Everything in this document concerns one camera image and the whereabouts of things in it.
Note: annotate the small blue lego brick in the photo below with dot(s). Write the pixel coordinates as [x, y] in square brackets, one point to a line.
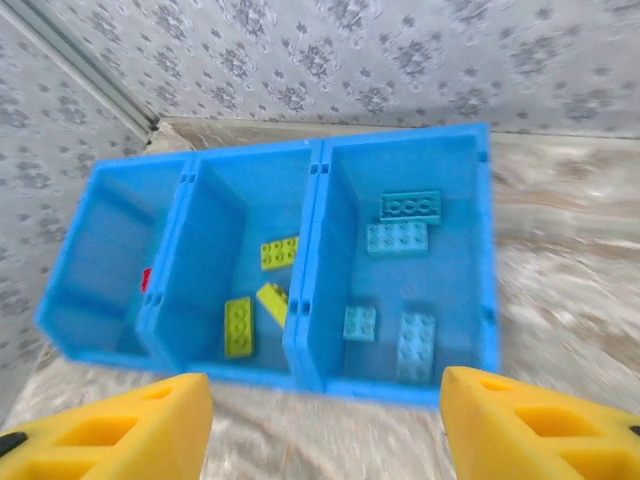
[360, 323]

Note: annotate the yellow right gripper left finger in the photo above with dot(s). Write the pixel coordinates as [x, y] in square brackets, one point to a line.
[125, 440]

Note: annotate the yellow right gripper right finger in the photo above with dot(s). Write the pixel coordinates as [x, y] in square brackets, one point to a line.
[500, 450]

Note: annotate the aluminium frame post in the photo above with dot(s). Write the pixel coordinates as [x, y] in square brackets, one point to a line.
[75, 62]

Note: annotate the green lego brick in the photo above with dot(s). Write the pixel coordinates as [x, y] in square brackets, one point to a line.
[274, 302]
[280, 253]
[238, 327]

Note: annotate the red lego brick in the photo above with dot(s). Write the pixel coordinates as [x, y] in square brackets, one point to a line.
[146, 279]

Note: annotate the thin table edge strip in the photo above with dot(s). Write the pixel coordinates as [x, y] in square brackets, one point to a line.
[400, 125]

